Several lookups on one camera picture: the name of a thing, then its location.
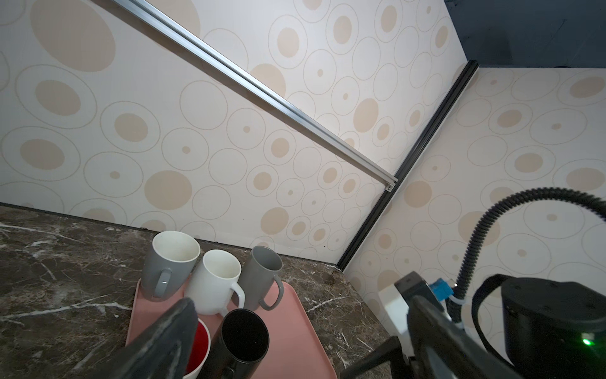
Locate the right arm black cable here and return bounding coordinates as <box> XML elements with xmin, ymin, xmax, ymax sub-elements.
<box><xmin>447</xmin><ymin>186</ymin><xmax>606</xmax><ymax>323</ymax></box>

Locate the black upside-down mug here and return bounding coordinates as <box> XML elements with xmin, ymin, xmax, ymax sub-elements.
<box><xmin>197</xmin><ymin>309</ymin><xmax>270</xmax><ymax>378</ymax></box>

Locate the black frame post right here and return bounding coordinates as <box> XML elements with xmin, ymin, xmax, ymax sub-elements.
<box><xmin>336</xmin><ymin>60</ymin><xmax>480</xmax><ymax>272</ymax></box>

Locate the silver rail back wall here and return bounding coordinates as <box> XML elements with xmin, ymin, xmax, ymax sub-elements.
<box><xmin>116</xmin><ymin>1</ymin><xmax>398</xmax><ymax>191</ymax></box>

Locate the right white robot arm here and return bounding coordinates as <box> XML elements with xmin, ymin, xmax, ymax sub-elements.
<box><xmin>341</xmin><ymin>273</ymin><xmax>605</xmax><ymax>378</ymax></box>

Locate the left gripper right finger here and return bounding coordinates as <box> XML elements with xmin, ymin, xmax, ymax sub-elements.
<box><xmin>410</xmin><ymin>299</ymin><xmax>519</xmax><ymax>378</ymax></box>

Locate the dark grey upside-down mug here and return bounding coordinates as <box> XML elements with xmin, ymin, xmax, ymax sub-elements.
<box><xmin>238</xmin><ymin>246</ymin><xmax>284</xmax><ymax>311</ymax></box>

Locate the white teapot-like mug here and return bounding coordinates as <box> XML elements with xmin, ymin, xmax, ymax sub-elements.
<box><xmin>184</xmin><ymin>250</ymin><xmax>246</xmax><ymax>317</ymax></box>

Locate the light grey mug white inside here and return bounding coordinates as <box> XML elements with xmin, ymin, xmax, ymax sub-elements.
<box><xmin>140</xmin><ymin>231</ymin><xmax>201</xmax><ymax>302</ymax></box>

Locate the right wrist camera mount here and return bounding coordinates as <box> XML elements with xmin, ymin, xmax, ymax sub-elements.
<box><xmin>378</xmin><ymin>271</ymin><xmax>454</xmax><ymax>355</ymax></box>

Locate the white mug red inside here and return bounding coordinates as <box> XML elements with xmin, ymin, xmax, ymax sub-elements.
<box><xmin>183</xmin><ymin>319</ymin><xmax>211</xmax><ymax>379</ymax></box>

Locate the pink rectangular tray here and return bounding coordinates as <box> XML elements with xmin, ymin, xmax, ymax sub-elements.
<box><xmin>126</xmin><ymin>283</ymin><xmax>337</xmax><ymax>378</ymax></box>

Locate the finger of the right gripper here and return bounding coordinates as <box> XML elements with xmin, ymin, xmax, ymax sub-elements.
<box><xmin>339</xmin><ymin>336</ymin><xmax>410</xmax><ymax>378</ymax></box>

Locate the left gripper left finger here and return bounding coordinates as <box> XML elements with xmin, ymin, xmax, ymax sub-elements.
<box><xmin>89</xmin><ymin>298</ymin><xmax>198</xmax><ymax>379</ymax></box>

